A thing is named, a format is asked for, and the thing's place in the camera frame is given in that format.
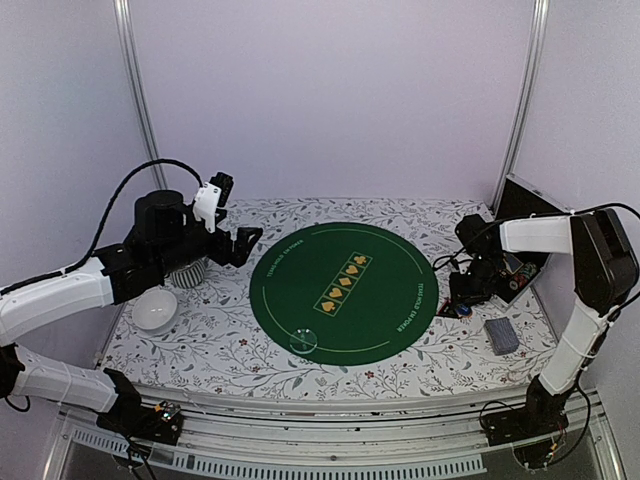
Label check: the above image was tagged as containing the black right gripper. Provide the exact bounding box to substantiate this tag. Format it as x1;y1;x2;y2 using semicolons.
449;253;504;309

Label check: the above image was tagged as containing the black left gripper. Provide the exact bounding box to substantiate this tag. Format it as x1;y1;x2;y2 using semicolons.
155;211;264;278

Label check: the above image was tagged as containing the blue small blind button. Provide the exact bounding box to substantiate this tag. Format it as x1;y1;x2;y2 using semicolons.
453;304;473;319

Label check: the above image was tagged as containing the clear round dealer button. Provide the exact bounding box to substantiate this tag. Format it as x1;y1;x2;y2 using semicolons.
289;328;318;355

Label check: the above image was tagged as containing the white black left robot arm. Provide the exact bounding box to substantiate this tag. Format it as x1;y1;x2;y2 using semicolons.
1;172;263;434

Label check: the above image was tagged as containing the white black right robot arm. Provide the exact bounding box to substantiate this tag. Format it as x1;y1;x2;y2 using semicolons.
449;202;639;436

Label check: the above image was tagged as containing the deck of playing cards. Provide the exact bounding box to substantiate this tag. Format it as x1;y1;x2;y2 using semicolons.
484;317;520;356

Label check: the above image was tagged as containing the striped ceramic mug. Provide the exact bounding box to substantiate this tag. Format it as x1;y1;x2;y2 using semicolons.
169;259;207;289

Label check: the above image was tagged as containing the aluminium poker chip case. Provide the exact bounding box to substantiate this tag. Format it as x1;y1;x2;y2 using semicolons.
494;174;573;310

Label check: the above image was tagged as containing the floral patterned tablecloth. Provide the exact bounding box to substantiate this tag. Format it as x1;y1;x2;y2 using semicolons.
103;198;556;401

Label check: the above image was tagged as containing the round green poker mat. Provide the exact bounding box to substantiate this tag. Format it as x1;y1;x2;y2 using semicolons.
249;222;440;367

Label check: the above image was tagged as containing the white ceramic bowl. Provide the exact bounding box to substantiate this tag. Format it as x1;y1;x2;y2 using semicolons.
132;289;178;334

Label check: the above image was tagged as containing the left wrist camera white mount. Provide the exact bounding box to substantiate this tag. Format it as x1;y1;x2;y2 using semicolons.
192;172;234;234

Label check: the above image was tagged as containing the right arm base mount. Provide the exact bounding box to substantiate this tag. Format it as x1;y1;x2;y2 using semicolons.
478;400;569;470

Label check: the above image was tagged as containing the aluminium front rail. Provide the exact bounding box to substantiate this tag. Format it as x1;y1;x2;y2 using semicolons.
43;387;629;479

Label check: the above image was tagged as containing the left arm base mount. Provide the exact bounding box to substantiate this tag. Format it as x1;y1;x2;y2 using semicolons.
96;395;184;446

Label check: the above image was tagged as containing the left aluminium frame post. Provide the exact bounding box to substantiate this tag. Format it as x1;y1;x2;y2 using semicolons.
113;0;160;160

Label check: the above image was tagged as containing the aluminium frame post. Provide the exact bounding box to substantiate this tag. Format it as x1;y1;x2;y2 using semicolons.
113;0;160;160
491;0;550;211

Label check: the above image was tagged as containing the right aluminium frame post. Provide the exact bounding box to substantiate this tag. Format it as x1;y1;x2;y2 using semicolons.
491;0;550;211

